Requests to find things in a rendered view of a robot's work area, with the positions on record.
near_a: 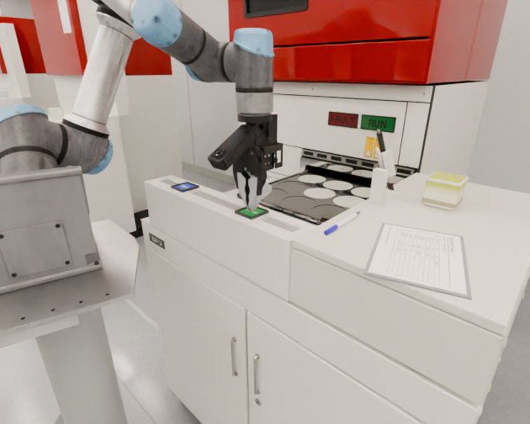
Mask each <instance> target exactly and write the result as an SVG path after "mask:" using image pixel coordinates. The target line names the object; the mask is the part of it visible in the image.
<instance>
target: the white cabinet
mask: <svg viewBox="0 0 530 424"><path fill-rule="evenodd" d="M141 224H142V230H143V235H144V240H145V246H146V256H147V261H148V267H149V273H150V278H151V288H152V293H153V299H154V305H155V310H156V320H157V326H158V331H159V337H160V343H161V348H162V358H163V363H164V369H165V375H166V380H167V387H168V388H169V389H170V390H171V391H172V392H173V393H174V394H175V396H177V397H178V398H179V399H180V401H182V403H184V404H185V405H186V406H187V408H188V409H189V410H190V411H191V412H192V413H193V414H194V415H195V416H196V417H197V418H198V420H199V421H200V422H201V423H202V424H477V422H478V420H479V417H480V415H481V413H482V411H483V405H484V403H485V399H486V396H487V394H488V393H487V392H486V393H485V397H484V399H483V401H482V404H481V405H477V404H475V403H474V402H472V401H471V400H468V399H466V398H464V397H463V396H462V395H459V394H457V393H455V392H454V391H452V390H450V389H448V388H447V387H445V386H443V385H441V384H439V383H438V382H436V381H434V380H432V379H430V378H428V377H427V376H425V375H423V374H421V373H419V372H417V371H415V369H413V368H410V367H408V366H407V365H405V364H403V363H401V362H399V361H398V360H396V359H394V358H392V357H391V356H389V355H387V354H385V353H383V352H381V351H380V350H378V349H376V348H375V347H372V346H370V345H368V344H367V343H366V342H363V341H361V340H359V339H358V338H356V337H354V336H352V335H351V334H349V333H347V332H345V331H344V330H342V329H340V328H338V327H336V326H334V325H332V324H331V323H329V322H327V321H325V320H323V319H321V318H320V317H319V316H317V315H314V314H312V313H311V312H309V311H308V310H305V309H303V308H302V307H300V306H298V305H296V304H295V303H293V302H291V301H290V302H288V303H287V302H285V301H283V300H282V299H280V298H278V297H276V296H275V295H273V294H270V293H269V292H268V291H266V290H264V289H262V288H260V287H258V286H256V285H255V284H253V283H251V282H249V281H248V280H246V279H244V278H242V277H241V276H239V275H237V274H235V273H233V272H232V271H230V270H228V269H227V268H224V267H222V266H221V265H219V264H218V263H216V262H214V261H212V260H210V259H208V258H207V257H205V256H203V255H201V254H200V253H198V252H196V251H194V250H193V249H191V248H189V247H187V246H185V245H184V244H182V243H180V242H179V241H176V240H174V239H172V238H171V237H170V236H167V235H166V234H164V233H162V232H160V231H159V230H157V229H155V228H153V227H151V226H150V225H148V224H146V223H145V222H143V221H142V222H141Z"/></svg>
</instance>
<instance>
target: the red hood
mask: <svg viewBox="0 0 530 424"><path fill-rule="evenodd" d="M507 3H508V0H228V14H229V37H230V42H232V41H233V39H234V33H235V31H236V30H237V29H244V28H259V29H268V30H270V31H271V32H272V34H273V53H274V58H273V80H274V81H302V82H367V83H400V84H431V83H438V82H460V81H472V80H484V79H490V73H491V69H492V66H493V61H494V58H495V54H496V48H497V45H498V40H499V37H500V33H501V27H502V24H503V19H504V16H505V12H506V6H507Z"/></svg>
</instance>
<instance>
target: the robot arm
mask: <svg viewBox="0 0 530 424"><path fill-rule="evenodd" d="M92 1H93V2H95V3H96V4H97V5H98V7H97V10H96V13H95V15H96V17H97V19H98V21H99V26H98V31H97V33H96V37H95V40H94V42H93V47H92V50H91V53H90V56H89V58H88V62H87V66H86V69H85V72H84V75H83V78H82V82H81V86H80V88H79V91H78V94H77V99H76V102H75V104H74V107H73V110H72V113H71V114H68V115H66V116H64V117H63V120H62V122H61V124H58V123H56V122H53V121H49V117H48V115H47V114H46V113H45V111H44V110H43V109H41V108H39V107H37V106H34V105H31V104H25V103H18V104H13V105H9V106H5V107H3V108H0V175H3V174H9V173H17V172H31V171H38V170H45V169H52V168H60V167H67V166H72V167H74V166H81V168H82V174H90V175H94V174H98V173H100V172H102V171H103V170H104V169H105V168H106V167H107V166H108V165H109V163H110V161H111V159H112V156H113V153H114V150H113V149H112V148H113V144H112V142H111V140H110V139H109V134H110V133H109V130H108V129H107V126H106V124H107V122H108V119H109V114H110V111H111V108H112V106H113V103H114V99H115V96H116V93H117V91H118V88H119V83H120V80H121V77H122V75H123V72H124V69H125V65H126V62H127V60H128V57H129V54H130V49H131V46H132V44H133V41H134V40H138V39H140V38H141V37H143V39H144V40H145V41H146V42H148V43H149V44H151V45H154V46H156V47H157V48H159V49H160V50H162V51H164V52H165V53H167V54H168V55H170V56H171V57H173V58H174V59H176V60H177V61H179V62H181V63H182V64H184V66H185V69H186V71H187V72H188V74H189V76H190V77H191V78H192V79H193V80H195V81H200V82H235V83H236V112H237V113H239V114H238V115H237V121H239V122H243V123H246V124H245V125H241V126H240V127H239V128H237V129H236V130H235V131H234V132H233V133H232V134H231V135H230V136H229V137H228V138H227V139H226V140H225V141H224V142H223V143H222V144H221V145H220V146H219V147H218V148H217V149H216V150H215V151H213V152H212V153H211V154H210V155H209V156H208V160H209V162H210V164H211V166H212V167H213V168H217V169H220V170H223V171H226V170H227V169H228V168H229V167H230V166H231V165H232V164H233V176H234V179H235V182H236V186H237V189H239V193H240V195H241V198H242V199H243V201H244V203H245V205H246V207H247V209H248V210H249V211H250V212H254V211H255V210H256V208H257V206H258V205H259V203H260V200H261V199H263V198H265V197H266V196H267V195H269V194H270V193H271V191H272V186H271V185H270V184H268V183H266V180H267V171H268V170H271V169H274V163H275V168H279V167H282V166H283V143H279V142H277V137H278V115H277V114H270V113H272V112H273V58H274V53H273V34H272V32H271V31H270V30H268V29H259V28H244V29H237V30H236V31H235V33H234V39H233V41H232V42H219V41H217V40H216V39H215V38H214V37H213V36H211V35H210V34H209V33H208V32H206V31H205V30H204V29H203V28H201V27H200V26H199V25H198V24H197V23H195V22H194V21H193V20H192V19H191V18H190V17H189V16H188V15H187V14H185V13H184V12H183V11H182V10H181V9H180V8H178V7H177V5H176V4H175V3H174V2H173V1H172V0H92ZM277 151H281V162H278V158H277ZM274 155H275V157H274ZM253 176H254V177H253Z"/></svg>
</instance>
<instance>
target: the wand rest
mask: <svg viewBox="0 0 530 424"><path fill-rule="evenodd" d="M375 150H376V154H377V158H378V162H379V168H378V167H376V168H375V169H373V176H372V182H371V189H370V196H369V203H370V204H375V205H378V206H381V205H382V204H384V196H385V190H386V184H387V178H392V177H393V176H394V175H396V173H395V164H394V159H393V154H392V150H391V149H390V150H387V151H384V152H382V153H381V152H380V150H379V148H378V147H376V148H375ZM382 158H383V159H382Z"/></svg>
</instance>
